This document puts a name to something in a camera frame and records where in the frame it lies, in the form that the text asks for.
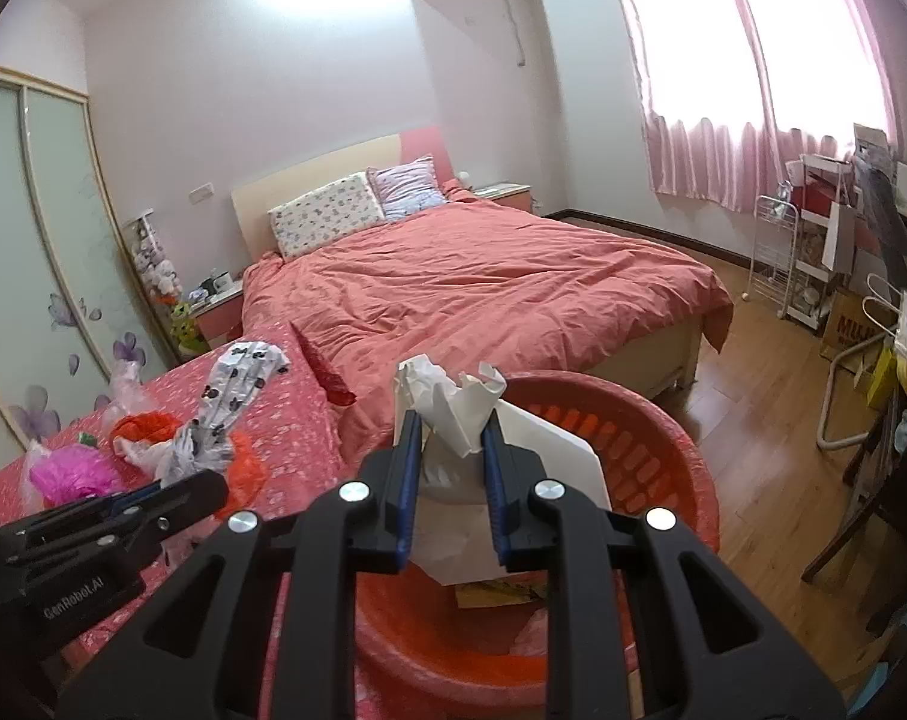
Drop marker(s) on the pink purple pillow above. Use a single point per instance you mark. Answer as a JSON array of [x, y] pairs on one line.
[[408, 187]]

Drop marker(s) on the white cardboard box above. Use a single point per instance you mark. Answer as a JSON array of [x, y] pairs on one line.
[[558, 465]]

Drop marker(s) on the pink nightstand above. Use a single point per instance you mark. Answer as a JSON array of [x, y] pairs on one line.
[[506, 195], [225, 319]]

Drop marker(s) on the red box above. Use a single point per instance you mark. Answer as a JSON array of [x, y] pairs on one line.
[[817, 199]]

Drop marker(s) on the green plush toy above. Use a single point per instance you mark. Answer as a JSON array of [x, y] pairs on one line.
[[186, 326]]

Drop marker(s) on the magenta plastic bag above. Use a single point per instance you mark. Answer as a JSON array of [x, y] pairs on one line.
[[67, 476]]

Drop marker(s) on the red floral bed sheet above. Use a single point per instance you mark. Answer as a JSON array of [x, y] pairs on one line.
[[296, 420]]

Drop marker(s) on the white black patterned plastic bag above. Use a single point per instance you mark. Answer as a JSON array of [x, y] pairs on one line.
[[232, 382]]

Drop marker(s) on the hanging plush toy organizer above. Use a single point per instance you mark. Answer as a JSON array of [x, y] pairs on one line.
[[153, 262]]

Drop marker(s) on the white paper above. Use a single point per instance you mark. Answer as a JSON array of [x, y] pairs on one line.
[[453, 420]]

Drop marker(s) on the pink curtain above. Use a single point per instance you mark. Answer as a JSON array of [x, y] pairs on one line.
[[723, 157]]

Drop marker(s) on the red plastic basket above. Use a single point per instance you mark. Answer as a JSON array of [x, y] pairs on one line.
[[648, 450]]

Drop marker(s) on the grey office chair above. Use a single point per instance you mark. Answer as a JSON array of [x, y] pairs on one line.
[[885, 225]]

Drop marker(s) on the white floral pillow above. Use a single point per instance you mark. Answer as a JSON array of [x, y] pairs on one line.
[[326, 214]]

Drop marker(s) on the white tube frame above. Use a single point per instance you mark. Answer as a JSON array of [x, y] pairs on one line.
[[836, 390]]

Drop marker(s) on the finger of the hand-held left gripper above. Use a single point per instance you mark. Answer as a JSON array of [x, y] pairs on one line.
[[86, 506], [183, 499]]

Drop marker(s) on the white air conditioner pipe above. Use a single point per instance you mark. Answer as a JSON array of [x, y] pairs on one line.
[[519, 22]]

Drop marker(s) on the brown cardboard box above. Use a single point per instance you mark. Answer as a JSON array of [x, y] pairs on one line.
[[847, 330]]

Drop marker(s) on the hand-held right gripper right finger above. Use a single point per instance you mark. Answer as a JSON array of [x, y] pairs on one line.
[[495, 495]]

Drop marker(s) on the glass door floral wardrobe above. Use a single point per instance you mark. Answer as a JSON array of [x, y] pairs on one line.
[[41, 240]]

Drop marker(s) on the white wall switch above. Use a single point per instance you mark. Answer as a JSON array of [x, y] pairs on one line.
[[201, 192]]

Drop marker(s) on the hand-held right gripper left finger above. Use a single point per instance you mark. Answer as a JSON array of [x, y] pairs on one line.
[[408, 480]]

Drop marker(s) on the clear plastic bag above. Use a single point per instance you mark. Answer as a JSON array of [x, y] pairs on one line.
[[123, 390]]

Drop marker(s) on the dark wooden chair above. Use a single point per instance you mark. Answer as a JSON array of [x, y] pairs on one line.
[[873, 510]]

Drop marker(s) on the small white lamp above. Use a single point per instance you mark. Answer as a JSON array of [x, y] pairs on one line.
[[465, 179]]

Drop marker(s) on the white shelf cart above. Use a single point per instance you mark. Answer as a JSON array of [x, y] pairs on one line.
[[817, 292]]

